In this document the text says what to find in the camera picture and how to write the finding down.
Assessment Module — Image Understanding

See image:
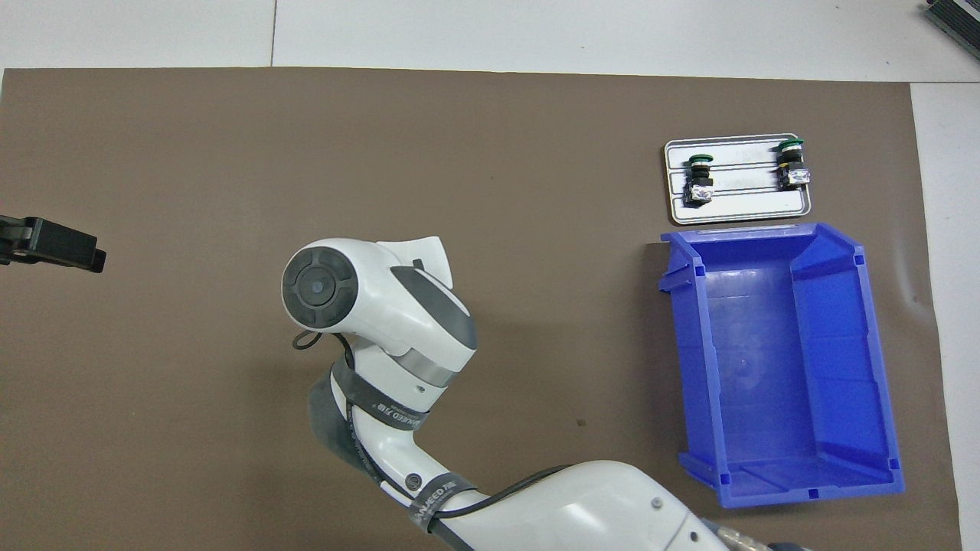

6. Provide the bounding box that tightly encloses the green button with yellow dot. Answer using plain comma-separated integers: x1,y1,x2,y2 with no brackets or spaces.
776,138,811,191

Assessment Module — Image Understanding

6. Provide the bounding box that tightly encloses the brown table mat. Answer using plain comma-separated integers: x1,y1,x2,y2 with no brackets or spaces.
0,67,964,551

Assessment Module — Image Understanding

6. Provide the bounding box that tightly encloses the grey metal tray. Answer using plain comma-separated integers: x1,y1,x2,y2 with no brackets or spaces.
663,134,812,227

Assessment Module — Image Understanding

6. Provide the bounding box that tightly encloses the blue plastic storage bin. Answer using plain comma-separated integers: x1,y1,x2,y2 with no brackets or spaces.
658,222,907,510

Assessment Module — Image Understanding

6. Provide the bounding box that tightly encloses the grey ribbed device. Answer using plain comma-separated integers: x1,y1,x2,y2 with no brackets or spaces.
923,0,980,58

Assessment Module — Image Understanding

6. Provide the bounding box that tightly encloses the green push button switch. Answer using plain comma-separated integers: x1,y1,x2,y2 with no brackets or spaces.
684,153,715,206

